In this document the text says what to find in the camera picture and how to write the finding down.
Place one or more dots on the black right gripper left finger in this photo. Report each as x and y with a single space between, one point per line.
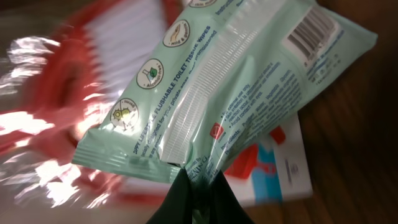
178 204

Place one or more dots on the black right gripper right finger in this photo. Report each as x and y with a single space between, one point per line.
224 207

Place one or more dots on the pale green wipes packet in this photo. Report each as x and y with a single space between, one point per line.
225 73

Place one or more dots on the red dustpan brush package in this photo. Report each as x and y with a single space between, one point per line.
60 90

